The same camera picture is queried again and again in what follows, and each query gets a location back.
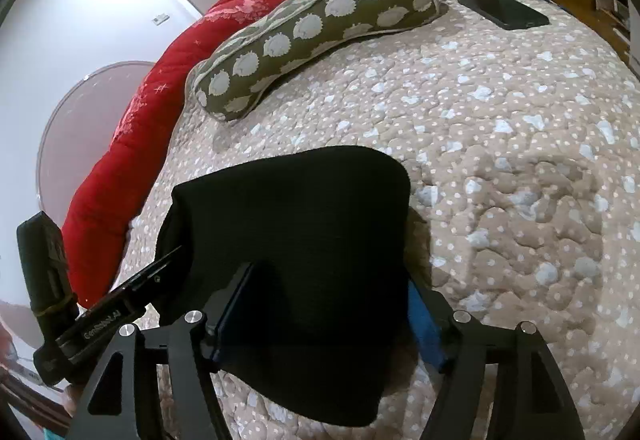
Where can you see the black smartphone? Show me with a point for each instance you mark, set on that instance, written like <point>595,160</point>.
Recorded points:
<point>508,14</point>

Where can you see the black pants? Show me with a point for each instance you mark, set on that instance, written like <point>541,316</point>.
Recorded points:
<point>319,321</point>

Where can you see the beige dotted quilted bedspread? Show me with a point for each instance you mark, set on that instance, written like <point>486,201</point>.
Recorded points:
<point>523,152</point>

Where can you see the round white headboard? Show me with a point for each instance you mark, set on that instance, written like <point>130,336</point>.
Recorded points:
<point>80,130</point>

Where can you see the olive pillow with white hedgehogs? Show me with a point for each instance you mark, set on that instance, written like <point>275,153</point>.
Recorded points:
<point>235,77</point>

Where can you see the red rolled blanket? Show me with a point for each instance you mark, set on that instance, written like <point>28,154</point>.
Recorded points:
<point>97,222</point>

